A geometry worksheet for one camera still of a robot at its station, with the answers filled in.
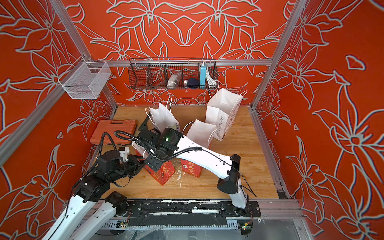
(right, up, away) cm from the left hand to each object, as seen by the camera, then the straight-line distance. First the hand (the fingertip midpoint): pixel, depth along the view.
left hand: (149, 158), depth 70 cm
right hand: (+3, 0, -5) cm, 6 cm away
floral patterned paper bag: (+3, +20, +17) cm, 26 cm away
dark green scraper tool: (-15, +15, +37) cm, 42 cm away
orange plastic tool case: (-36, +14, +34) cm, 51 cm away
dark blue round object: (+21, +42, +25) cm, 54 cm away
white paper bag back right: (+37, +23, +12) cm, 45 cm away
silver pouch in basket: (+9, +43, +22) cm, 49 cm away
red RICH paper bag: (+5, -10, +6) cm, 13 cm away
